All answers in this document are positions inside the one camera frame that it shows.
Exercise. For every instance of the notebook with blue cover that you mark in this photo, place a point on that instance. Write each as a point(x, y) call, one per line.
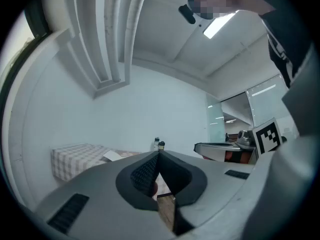
point(112, 156)

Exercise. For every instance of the black head camera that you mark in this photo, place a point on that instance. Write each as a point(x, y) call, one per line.
point(187, 14)

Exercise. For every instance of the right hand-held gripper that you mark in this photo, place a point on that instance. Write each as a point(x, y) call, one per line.
point(267, 139)

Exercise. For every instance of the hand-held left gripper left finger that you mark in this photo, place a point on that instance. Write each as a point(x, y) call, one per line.
point(95, 196)

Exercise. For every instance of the glass partition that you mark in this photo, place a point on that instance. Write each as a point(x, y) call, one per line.
point(265, 104)

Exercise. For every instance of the person's face and neck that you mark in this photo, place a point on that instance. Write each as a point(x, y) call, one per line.
point(215, 1)

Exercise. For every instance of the person's black clothing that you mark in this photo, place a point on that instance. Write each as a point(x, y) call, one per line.
point(287, 29)

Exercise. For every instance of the beige cup with black lid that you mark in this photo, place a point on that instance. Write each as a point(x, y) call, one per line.
point(161, 146)

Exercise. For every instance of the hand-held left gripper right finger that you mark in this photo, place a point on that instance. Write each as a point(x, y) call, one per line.
point(215, 184)

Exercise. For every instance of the checkered tablecloth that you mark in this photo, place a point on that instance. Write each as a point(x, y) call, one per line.
point(72, 159)

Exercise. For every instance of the ceiling light panel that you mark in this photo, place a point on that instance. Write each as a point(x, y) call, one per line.
point(218, 25)

